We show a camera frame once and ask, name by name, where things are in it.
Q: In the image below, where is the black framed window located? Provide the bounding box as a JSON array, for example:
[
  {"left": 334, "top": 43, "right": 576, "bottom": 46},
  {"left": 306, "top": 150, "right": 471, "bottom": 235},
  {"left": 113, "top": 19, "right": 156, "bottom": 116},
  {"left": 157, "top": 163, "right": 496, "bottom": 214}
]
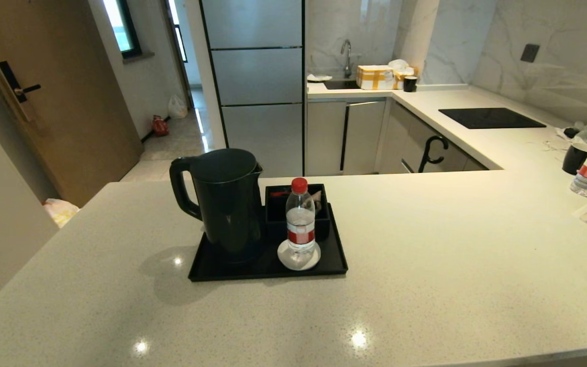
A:
[{"left": 102, "top": 0, "right": 142, "bottom": 59}]

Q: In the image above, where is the cardboard box yellow tape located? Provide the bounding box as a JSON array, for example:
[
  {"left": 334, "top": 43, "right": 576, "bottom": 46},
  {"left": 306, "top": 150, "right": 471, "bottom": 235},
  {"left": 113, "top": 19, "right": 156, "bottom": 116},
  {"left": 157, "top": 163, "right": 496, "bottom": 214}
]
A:
[{"left": 356, "top": 65, "right": 396, "bottom": 90}]

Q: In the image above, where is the silver refrigerator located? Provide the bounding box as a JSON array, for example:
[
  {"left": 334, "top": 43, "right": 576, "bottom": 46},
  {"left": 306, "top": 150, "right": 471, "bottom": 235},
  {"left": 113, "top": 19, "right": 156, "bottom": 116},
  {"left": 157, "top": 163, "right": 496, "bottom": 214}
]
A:
[{"left": 199, "top": 0, "right": 306, "bottom": 178}]

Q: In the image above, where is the black induction cooktop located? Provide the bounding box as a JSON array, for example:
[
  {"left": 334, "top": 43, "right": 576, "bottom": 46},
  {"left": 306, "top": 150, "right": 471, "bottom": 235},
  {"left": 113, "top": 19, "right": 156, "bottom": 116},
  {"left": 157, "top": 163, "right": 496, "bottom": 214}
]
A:
[{"left": 438, "top": 108, "right": 547, "bottom": 129}]

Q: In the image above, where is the black rectangular serving tray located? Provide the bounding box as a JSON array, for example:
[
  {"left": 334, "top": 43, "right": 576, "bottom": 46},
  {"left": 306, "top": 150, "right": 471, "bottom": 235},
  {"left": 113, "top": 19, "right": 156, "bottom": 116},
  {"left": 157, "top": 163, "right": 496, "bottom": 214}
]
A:
[{"left": 188, "top": 202, "right": 349, "bottom": 282}]

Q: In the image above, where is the black mug white inside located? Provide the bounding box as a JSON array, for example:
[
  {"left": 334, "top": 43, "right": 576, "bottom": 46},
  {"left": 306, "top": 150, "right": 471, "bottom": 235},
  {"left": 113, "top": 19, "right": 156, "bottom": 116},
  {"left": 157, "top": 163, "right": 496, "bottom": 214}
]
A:
[{"left": 562, "top": 142, "right": 587, "bottom": 175}]

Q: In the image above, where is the grey drawer cabinet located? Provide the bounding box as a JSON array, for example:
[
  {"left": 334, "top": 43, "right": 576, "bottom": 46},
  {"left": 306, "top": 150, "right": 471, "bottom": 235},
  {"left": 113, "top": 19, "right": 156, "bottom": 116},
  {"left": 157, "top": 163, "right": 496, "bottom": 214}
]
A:
[{"left": 378, "top": 99, "right": 489, "bottom": 174}]

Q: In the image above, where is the grey sink cabinet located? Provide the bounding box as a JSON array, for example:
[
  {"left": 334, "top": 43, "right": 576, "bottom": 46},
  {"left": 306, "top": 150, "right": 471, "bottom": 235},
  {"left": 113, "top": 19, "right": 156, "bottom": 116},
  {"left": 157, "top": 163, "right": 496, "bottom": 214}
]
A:
[{"left": 307, "top": 98, "right": 391, "bottom": 176}]

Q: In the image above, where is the small yellow taped box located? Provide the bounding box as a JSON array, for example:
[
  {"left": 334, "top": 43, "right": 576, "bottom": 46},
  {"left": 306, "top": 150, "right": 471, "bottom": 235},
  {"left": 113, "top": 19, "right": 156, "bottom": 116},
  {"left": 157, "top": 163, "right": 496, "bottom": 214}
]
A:
[{"left": 394, "top": 66, "right": 420, "bottom": 90}]

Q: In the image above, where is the dark kitchen sink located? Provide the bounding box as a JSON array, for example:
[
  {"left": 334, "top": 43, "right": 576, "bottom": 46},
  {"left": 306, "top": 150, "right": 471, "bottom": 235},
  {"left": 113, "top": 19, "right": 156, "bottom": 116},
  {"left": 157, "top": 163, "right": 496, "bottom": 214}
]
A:
[{"left": 323, "top": 78, "right": 361, "bottom": 90}]

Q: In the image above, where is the clear water bottle green logo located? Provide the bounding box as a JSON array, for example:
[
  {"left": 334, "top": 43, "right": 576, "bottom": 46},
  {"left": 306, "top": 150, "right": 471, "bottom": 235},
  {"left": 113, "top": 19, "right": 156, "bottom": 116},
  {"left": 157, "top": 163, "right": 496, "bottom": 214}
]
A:
[{"left": 285, "top": 177, "right": 317, "bottom": 261}]

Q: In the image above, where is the brown wooden door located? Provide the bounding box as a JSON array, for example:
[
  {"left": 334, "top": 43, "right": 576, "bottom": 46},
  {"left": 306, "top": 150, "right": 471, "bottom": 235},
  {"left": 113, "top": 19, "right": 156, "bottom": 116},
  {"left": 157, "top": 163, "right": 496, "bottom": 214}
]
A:
[{"left": 0, "top": 0, "right": 144, "bottom": 207}]

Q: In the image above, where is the black hook handle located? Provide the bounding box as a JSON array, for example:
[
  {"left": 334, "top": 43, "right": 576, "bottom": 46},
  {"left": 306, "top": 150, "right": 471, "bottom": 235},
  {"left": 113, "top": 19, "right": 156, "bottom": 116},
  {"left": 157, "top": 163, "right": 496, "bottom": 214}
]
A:
[{"left": 418, "top": 135, "right": 449, "bottom": 173}]

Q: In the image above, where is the black electric kettle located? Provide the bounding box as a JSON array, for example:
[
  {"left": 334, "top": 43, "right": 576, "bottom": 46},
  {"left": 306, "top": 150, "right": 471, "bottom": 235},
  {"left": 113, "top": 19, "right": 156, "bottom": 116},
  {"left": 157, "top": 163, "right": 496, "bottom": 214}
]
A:
[{"left": 169, "top": 148, "right": 264, "bottom": 263}]

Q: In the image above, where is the crumpled white plastic wrap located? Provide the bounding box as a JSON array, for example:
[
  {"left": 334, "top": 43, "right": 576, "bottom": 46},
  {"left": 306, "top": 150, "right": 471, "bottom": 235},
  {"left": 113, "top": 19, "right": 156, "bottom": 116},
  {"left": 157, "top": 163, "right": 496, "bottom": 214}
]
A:
[{"left": 556, "top": 121, "right": 587, "bottom": 144}]

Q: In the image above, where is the black door lock handle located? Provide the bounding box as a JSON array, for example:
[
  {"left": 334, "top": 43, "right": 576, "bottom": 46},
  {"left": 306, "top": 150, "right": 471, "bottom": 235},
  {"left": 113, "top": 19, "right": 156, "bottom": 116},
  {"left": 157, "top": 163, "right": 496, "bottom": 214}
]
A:
[{"left": 0, "top": 61, "right": 42, "bottom": 122}]

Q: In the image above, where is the black compartment organizer box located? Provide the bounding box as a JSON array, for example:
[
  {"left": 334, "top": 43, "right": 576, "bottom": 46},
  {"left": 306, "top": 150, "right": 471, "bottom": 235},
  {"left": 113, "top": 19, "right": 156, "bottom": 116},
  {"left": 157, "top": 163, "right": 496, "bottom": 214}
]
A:
[{"left": 264, "top": 183, "right": 331, "bottom": 243}]

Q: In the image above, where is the yellow white plastic bag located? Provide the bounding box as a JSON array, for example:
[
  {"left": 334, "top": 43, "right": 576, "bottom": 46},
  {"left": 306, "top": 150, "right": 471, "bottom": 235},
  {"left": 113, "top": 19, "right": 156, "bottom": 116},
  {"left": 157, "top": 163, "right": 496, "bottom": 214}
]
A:
[{"left": 42, "top": 198, "right": 80, "bottom": 228}]

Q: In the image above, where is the chrome kitchen faucet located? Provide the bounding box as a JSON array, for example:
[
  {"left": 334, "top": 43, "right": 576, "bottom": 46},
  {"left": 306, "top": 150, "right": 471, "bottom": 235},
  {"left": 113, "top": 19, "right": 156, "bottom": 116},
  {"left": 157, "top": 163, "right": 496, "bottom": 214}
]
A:
[{"left": 340, "top": 39, "right": 353, "bottom": 78}]

